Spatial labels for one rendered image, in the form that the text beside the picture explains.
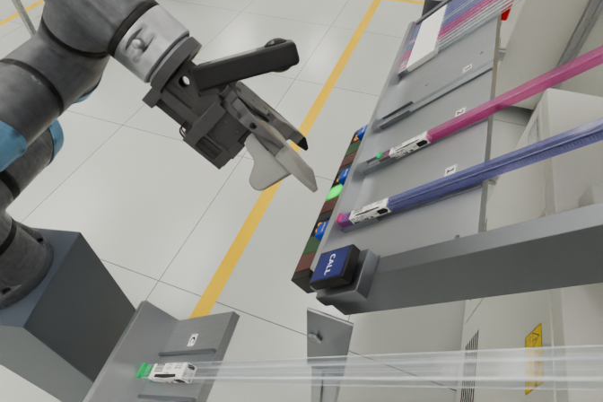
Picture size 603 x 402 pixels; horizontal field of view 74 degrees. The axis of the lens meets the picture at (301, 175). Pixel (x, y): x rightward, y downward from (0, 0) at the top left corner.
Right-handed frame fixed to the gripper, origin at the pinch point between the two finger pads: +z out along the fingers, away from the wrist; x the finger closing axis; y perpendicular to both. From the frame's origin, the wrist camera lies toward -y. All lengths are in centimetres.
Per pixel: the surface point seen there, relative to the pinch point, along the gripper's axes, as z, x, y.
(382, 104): 7.7, -22.0, -11.2
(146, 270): 5, -67, 76
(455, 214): 10.1, 11.8, -7.6
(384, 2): 27, -238, -65
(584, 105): 45, -37, -41
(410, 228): 9.8, 8.8, -3.2
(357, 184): 8.6, -6.6, -0.4
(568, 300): 39.7, 1.8, -9.5
